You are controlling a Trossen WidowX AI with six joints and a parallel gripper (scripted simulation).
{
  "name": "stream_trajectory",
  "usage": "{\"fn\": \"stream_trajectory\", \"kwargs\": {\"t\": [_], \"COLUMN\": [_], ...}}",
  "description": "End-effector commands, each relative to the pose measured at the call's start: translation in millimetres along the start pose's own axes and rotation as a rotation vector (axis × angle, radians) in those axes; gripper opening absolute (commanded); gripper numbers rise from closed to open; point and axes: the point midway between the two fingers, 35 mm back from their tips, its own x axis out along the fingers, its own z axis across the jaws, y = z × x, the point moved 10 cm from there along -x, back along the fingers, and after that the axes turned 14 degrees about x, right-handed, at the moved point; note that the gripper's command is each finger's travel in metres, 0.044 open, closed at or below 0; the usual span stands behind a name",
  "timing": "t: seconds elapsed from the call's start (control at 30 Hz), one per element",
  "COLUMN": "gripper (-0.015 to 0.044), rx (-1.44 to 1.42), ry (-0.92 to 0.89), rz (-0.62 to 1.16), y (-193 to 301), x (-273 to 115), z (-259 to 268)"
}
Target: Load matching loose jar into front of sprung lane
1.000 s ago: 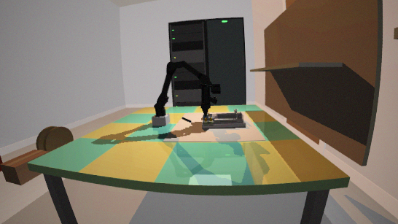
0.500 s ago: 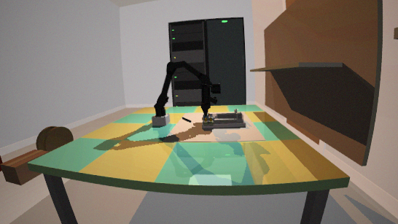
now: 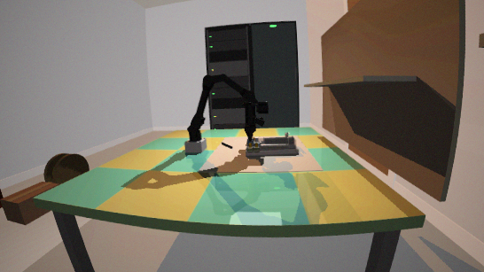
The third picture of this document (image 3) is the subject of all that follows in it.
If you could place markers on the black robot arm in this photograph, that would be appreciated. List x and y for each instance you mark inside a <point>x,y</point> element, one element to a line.
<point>208,82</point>

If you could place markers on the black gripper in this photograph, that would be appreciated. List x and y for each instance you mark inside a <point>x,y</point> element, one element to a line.
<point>250,126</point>

